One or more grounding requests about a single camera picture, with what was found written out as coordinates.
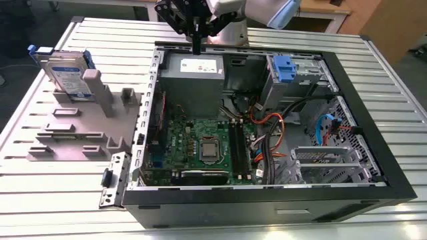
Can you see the grey power supply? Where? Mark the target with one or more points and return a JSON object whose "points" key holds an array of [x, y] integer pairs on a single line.
{"points": [[190, 97]]}

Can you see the black graphics card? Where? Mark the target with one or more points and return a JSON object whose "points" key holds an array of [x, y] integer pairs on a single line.
{"points": [[203, 176]]}

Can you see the wooden desk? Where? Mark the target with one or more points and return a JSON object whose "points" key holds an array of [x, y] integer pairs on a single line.
{"points": [[327, 8]]}

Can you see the hard disk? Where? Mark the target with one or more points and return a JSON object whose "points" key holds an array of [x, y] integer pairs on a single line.
{"points": [[68, 77]]}

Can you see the black PC case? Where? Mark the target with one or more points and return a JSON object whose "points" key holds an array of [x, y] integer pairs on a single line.
{"points": [[234, 200]]}

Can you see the green motherboard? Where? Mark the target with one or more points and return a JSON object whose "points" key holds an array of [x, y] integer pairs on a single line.
{"points": [[214, 125]]}

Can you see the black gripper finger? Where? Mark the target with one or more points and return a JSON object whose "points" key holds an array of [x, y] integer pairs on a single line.
{"points": [[223, 22], [168, 18]]}

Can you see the silver CPU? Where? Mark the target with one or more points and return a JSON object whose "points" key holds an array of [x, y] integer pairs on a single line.
{"points": [[210, 150]]}

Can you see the black RAM slot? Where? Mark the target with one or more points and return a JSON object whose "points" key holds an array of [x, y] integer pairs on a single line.
{"points": [[244, 152], [234, 150]]}

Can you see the green RAM stick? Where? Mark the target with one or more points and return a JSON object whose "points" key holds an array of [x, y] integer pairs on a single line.
{"points": [[67, 136]]}

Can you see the silver disk bay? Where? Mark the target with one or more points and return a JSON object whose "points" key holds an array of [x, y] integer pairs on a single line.
{"points": [[320, 152]]}

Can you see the blue plastic drive latch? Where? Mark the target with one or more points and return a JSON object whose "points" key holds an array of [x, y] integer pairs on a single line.
{"points": [[283, 67]]}

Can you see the grey parts rack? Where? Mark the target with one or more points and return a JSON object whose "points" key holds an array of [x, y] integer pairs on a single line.
{"points": [[96, 125]]}

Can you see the silver optical drive cage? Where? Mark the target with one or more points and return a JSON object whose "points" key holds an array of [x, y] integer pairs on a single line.
{"points": [[278, 95]]}

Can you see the white metal desk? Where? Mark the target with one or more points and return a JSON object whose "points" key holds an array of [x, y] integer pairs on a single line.
{"points": [[151, 13]]}

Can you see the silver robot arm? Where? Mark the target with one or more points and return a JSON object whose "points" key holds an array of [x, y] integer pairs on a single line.
{"points": [[234, 32]]}

